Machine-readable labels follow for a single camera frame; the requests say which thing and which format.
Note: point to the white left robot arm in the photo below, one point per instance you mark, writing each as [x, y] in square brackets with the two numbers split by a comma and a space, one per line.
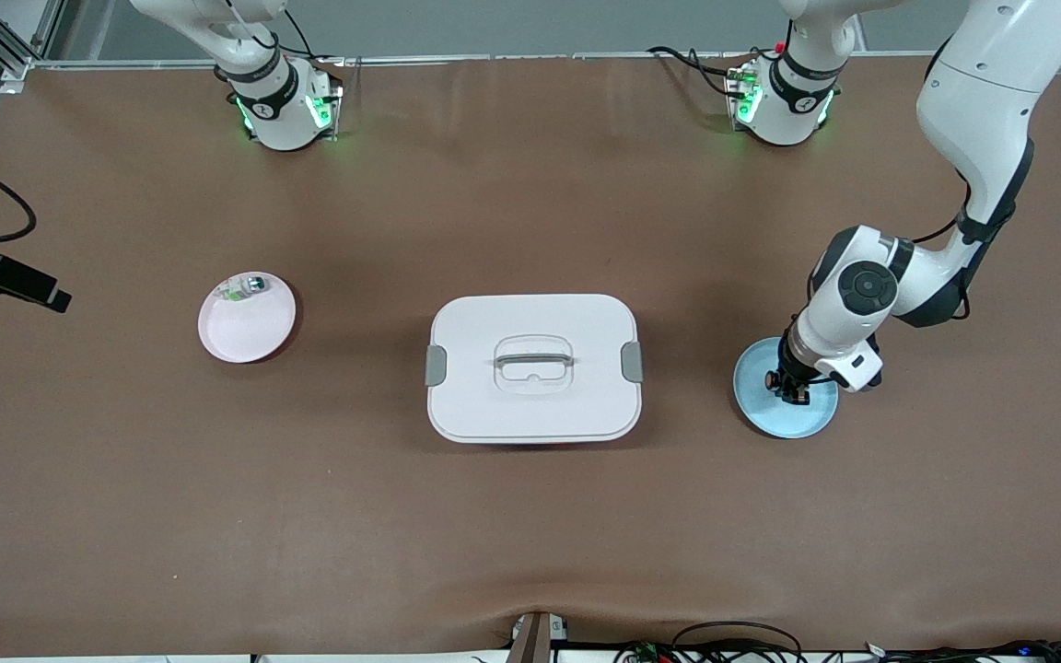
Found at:
[982, 92]

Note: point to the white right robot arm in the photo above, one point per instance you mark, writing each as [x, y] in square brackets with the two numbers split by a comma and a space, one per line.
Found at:
[277, 110]

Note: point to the white lidded box grey latches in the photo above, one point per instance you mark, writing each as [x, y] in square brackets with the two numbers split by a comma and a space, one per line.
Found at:
[530, 414]

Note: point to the light blue round plate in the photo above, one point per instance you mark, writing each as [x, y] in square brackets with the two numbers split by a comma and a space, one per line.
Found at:
[807, 419]

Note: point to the pink round plate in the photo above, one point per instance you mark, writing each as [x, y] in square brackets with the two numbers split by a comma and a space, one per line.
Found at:
[236, 345]

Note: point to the brown table cover sheet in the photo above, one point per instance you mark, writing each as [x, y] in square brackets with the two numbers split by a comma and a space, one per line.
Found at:
[530, 534]

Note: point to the aluminium frame strut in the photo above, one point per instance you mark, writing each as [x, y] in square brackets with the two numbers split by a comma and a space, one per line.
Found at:
[17, 66]

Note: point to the aluminium camera mount profile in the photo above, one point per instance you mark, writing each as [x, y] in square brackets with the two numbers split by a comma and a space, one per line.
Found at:
[535, 640]

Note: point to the silver table edge rail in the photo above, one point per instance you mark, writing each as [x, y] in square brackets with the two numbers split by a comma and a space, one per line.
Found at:
[540, 57]

